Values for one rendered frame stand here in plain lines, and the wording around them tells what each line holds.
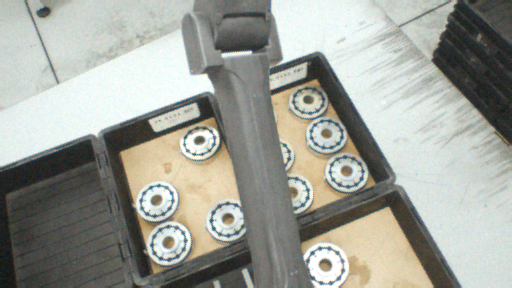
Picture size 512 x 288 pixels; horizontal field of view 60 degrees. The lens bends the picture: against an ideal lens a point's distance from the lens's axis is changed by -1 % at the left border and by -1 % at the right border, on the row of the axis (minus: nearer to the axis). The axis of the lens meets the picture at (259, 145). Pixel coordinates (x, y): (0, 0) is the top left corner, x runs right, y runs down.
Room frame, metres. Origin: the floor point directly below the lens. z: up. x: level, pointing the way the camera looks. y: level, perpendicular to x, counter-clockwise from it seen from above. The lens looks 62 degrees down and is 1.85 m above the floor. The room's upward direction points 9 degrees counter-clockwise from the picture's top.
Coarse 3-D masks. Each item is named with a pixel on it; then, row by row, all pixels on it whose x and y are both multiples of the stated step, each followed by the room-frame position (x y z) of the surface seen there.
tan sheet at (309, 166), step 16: (272, 96) 0.68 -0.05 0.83; (288, 96) 0.68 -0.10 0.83; (288, 112) 0.63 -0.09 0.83; (288, 128) 0.58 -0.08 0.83; (304, 128) 0.57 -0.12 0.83; (304, 144) 0.52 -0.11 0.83; (352, 144) 0.50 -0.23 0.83; (304, 160) 0.48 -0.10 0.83; (320, 160) 0.47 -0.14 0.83; (304, 176) 0.44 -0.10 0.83; (320, 176) 0.43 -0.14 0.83; (320, 192) 0.39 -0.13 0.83
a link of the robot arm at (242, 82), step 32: (192, 32) 0.35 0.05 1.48; (192, 64) 0.33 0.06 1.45; (224, 64) 0.32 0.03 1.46; (256, 64) 0.32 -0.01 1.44; (224, 96) 0.30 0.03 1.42; (256, 96) 0.29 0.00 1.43; (256, 128) 0.25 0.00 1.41; (256, 160) 0.22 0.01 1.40; (256, 192) 0.19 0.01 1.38; (288, 192) 0.19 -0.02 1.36; (256, 224) 0.16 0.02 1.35; (288, 224) 0.16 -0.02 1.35; (256, 256) 0.14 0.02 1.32; (288, 256) 0.13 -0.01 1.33
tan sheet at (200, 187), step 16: (144, 144) 0.59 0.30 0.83; (160, 144) 0.59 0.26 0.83; (176, 144) 0.58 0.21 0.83; (128, 160) 0.55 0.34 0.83; (144, 160) 0.55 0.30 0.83; (160, 160) 0.54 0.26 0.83; (176, 160) 0.53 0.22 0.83; (224, 160) 0.51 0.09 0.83; (128, 176) 0.51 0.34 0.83; (144, 176) 0.50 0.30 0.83; (160, 176) 0.50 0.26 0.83; (176, 176) 0.49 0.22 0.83; (192, 176) 0.48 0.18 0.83; (208, 176) 0.48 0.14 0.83; (224, 176) 0.47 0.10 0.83; (192, 192) 0.44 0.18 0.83; (208, 192) 0.43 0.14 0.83; (224, 192) 0.43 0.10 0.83; (192, 208) 0.40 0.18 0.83; (208, 208) 0.39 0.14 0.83; (144, 224) 0.38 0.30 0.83; (192, 224) 0.36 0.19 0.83; (208, 240) 0.31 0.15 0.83; (192, 256) 0.28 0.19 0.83
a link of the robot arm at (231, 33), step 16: (208, 0) 0.37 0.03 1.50; (224, 0) 0.37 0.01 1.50; (240, 0) 0.37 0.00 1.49; (256, 0) 0.38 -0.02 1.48; (208, 16) 0.36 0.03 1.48; (224, 16) 0.36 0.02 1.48; (240, 16) 0.37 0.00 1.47; (256, 16) 0.37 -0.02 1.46; (224, 32) 0.34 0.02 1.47; (240, 32) 0.35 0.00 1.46; (256, 32) 0.36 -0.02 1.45; (224, 48) 0.34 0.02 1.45; (240, 48) 0.35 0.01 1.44; (256, 48) 0.36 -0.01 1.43
